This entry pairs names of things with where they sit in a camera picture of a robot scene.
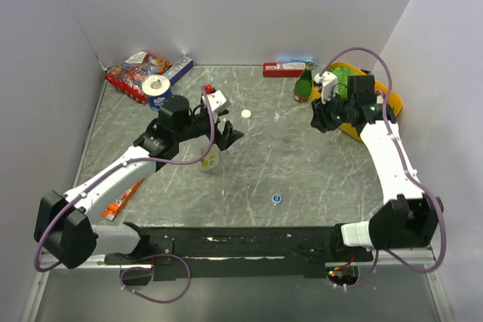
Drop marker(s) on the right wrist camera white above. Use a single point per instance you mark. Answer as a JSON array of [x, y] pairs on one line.
[[326, 84]]

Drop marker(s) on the toilet paper roll blue wrap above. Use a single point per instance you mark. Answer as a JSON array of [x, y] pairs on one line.
[[157, 89]]

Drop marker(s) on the electronics board with leds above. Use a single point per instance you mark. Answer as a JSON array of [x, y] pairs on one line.
[[342, 275]]

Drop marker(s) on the clear bottle yellow label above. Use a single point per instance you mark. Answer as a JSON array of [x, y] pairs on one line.
[[212, 158]]

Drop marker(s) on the blue box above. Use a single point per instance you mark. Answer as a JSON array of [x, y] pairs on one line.
[[295, 58]]

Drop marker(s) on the white bottle cap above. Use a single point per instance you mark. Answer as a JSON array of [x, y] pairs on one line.
[[246, 113]]

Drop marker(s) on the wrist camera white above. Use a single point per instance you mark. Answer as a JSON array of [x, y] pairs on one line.
[[215, 98], [326, 84]]

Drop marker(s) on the yellow plastic basket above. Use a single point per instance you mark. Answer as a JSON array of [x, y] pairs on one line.
[[394, 102]]

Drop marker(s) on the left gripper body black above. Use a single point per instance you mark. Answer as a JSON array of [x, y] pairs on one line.
[[198, 124]]

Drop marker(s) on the blue bottle cap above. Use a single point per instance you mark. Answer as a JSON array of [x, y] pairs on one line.
[[276, 199]]

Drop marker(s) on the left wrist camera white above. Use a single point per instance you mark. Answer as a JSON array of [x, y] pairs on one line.
[[215, 98]]

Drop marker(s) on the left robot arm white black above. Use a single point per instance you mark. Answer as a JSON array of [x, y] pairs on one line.
[[66, 224]]

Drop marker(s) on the red snack bag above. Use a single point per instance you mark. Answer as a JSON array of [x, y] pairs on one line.
[[129, 76]]

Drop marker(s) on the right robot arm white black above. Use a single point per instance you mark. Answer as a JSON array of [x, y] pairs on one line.
[[407, 218]]

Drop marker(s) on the orange snack box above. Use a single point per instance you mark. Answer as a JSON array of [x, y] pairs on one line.
[[114, 209]]

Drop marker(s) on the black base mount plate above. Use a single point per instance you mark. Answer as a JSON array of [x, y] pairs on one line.
[[211, 252]]

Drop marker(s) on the green lettuce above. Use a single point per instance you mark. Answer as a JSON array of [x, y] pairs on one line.
[[342, 73]]

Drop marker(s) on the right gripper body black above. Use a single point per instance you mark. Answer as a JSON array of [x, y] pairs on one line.
[[331, 114]]

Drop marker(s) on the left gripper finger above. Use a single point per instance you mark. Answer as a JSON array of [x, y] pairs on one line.
[[225, 138], [218, 115]]

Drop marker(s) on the green glass bottle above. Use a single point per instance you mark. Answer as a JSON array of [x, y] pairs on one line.
[[303, 85]]

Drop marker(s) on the red box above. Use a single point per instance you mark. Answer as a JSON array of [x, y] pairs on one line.
[[283, 69]]

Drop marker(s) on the purple white box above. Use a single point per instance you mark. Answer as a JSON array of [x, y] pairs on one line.
[[179, 69]]

